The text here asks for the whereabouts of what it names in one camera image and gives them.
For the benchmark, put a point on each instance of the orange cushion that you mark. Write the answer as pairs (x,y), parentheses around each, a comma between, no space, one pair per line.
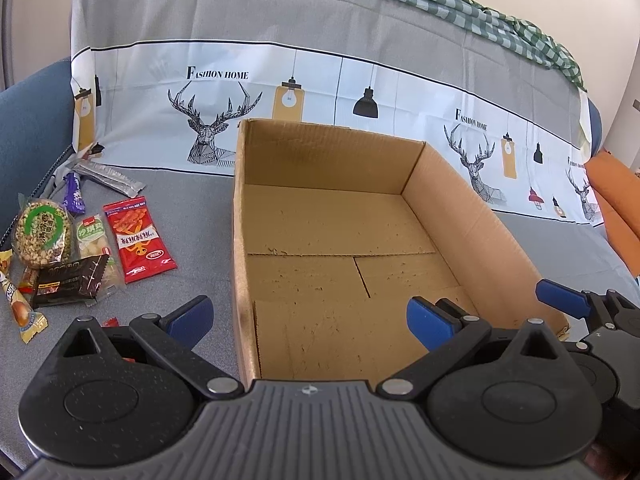
(617,192)

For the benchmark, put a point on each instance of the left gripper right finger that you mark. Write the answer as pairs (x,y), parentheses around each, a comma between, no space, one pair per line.
(506,397)

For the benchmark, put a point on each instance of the grey deer print sofa cover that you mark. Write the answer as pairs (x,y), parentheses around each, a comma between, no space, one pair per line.
(165,85)

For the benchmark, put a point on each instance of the silver foil snack stick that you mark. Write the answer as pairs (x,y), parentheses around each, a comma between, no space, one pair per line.
(109,177)

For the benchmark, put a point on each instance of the round puffed grain snack pack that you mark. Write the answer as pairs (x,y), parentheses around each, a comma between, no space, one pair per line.
(42,235)

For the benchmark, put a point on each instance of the blue sofa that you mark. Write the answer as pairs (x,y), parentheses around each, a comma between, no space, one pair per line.
(37,117)

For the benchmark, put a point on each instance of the green white snack packet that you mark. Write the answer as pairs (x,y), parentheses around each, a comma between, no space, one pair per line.
(92,240)

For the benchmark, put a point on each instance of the brown cardboard box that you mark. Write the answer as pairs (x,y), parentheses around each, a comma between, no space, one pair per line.
(335,229)

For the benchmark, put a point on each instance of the purple snack bar wrapper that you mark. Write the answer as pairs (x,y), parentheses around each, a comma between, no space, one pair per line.
(73,201)

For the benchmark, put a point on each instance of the yellow brown candy wrapper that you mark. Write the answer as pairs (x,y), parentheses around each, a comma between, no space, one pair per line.
(30,322)

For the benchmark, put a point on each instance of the small red candy wrapper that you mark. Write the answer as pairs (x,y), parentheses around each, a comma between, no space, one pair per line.
(121,339)

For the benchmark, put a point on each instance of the red spicy snack packet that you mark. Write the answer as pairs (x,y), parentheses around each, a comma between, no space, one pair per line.
(142,252)

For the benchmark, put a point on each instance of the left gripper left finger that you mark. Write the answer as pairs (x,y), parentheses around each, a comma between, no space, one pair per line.
(86,406)

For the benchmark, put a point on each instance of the black truffle chocolate bar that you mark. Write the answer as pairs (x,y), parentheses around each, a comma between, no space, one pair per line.
(66,283)

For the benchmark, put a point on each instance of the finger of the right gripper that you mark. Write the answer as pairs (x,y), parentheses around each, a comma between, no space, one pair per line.
(565,298)

